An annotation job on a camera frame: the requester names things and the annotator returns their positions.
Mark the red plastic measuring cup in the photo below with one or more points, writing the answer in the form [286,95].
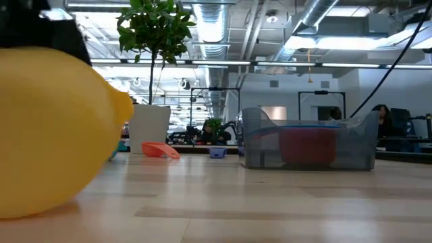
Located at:
[307,148]

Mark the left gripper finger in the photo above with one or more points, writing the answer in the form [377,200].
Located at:
[33,23]

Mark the long ceiling light strip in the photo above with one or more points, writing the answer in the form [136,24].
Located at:
[219,62]

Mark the blue plastic measuring cup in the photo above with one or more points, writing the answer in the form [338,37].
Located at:
[303,127]

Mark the yellow hanging pendant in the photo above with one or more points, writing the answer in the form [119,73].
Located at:
[309,79]

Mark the ribbed silver ceiling duct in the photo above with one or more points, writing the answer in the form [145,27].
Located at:
[210,27]

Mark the black aluminium rig frame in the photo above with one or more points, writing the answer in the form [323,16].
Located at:
[199,148]

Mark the purple plastic measuring cup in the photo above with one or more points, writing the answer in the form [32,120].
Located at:
[217,153]

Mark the green leafy plant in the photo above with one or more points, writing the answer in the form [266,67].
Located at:
[155,30]

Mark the orange plastic measuring cup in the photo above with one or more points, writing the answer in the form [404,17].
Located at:
[157,149]

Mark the dark office chair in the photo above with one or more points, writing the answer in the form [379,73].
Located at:
[403,128]

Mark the grey translucent plastic basket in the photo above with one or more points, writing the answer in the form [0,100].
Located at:
[357,148]

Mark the black tubular stand frame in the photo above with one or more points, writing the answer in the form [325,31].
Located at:
[320,92]
[216,89]

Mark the white plant pot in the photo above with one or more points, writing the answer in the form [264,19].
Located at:
[150,128]

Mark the round ceiling sensor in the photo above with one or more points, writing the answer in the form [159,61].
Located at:
[272,17]

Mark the smooth silver ceiling duct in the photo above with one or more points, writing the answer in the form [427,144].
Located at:
[314,13]

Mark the yellow plastic measuring cup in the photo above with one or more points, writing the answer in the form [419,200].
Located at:
[50,135]

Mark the teal plastic measuring cup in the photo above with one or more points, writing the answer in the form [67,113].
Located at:
[121,147]

